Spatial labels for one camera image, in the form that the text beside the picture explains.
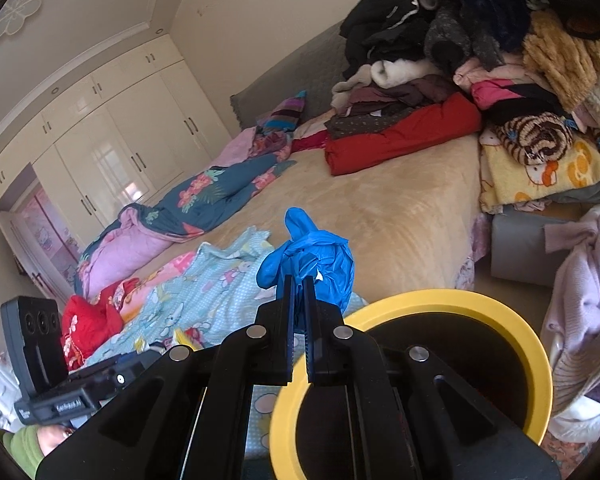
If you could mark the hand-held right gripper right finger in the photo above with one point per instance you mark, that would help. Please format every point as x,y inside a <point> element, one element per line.
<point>325,340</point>

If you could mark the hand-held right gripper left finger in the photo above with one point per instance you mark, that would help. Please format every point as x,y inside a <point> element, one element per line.
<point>280,330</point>

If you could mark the black bin with yellow rim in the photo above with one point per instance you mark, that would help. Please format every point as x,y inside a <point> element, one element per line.
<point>480,305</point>

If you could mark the person's left forearm green sleeve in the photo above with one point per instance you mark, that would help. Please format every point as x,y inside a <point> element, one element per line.
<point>25,452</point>

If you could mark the person's left hand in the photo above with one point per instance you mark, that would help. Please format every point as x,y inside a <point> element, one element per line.
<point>55,440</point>

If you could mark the light blue cartoon sheet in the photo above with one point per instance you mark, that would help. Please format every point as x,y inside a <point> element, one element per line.
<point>215,285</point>

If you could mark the red floral garment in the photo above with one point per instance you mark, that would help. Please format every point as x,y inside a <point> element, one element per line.
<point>87,320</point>

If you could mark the pink cartoon cloth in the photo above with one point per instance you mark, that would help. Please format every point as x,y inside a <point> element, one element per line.
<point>177,265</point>

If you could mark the bed with beige cover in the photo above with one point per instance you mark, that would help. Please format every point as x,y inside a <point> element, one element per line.
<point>380,200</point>

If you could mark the blue floral quilt pink lining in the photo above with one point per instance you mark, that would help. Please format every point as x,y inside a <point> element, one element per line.
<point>215,190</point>

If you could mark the pink cartoon sliding door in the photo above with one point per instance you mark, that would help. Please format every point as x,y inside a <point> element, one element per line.
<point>50,240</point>

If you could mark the light pink pillow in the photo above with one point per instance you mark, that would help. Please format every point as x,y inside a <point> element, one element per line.
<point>232,150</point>

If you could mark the crimson cloth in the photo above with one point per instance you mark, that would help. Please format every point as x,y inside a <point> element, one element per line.
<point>310,141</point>

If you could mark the striped pillow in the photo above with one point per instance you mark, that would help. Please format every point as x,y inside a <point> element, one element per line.
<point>285,112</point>

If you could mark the dark dotted garment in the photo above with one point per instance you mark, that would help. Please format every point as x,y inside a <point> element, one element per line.
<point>360,125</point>

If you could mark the red folded cloth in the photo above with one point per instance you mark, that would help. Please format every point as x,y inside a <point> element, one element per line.
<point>405,135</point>

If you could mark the beige garment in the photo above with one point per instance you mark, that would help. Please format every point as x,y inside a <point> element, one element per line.
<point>352,85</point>

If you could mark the maroon garment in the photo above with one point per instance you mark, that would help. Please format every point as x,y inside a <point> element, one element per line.
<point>405,92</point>

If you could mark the grey padded headboard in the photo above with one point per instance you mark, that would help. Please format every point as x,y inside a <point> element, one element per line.
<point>300,70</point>

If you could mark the pink printed basket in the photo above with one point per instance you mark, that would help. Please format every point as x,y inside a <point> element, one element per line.
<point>565,447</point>

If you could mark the white puffy laundry bag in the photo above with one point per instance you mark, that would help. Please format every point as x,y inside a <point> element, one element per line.
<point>580,420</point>

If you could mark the cream wardrobe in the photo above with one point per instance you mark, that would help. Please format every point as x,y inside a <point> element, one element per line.
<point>105,125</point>

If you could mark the lilac sweater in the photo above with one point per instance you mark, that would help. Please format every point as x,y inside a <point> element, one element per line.
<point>590,285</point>

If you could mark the white fleece garment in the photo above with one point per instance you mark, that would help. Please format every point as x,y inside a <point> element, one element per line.
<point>402,72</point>

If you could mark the brown striped knit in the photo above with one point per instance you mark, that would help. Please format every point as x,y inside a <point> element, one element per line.
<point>535,137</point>

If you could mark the hot pink garment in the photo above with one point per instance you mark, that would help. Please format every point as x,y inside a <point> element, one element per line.
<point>495,95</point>

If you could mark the grey folded cloth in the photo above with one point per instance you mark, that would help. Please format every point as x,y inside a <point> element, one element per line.
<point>595,190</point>

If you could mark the light pink cloth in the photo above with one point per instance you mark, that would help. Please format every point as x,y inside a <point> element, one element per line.
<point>480,72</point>

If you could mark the black jacket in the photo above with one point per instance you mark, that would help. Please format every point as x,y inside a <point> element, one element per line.
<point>380,30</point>

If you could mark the black folded garment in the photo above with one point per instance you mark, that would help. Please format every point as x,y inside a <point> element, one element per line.
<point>540,97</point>

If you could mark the grey speckled garment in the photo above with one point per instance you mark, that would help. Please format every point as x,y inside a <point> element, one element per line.
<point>455,40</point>

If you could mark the tan fluffy garment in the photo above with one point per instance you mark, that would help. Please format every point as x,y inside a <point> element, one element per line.
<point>565,60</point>

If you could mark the dark blue fuzzy garment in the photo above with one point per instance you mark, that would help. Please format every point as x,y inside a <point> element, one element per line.
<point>490,0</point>

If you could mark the flower shaped ceiling lamp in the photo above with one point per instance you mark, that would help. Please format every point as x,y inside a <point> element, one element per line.
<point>17,7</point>

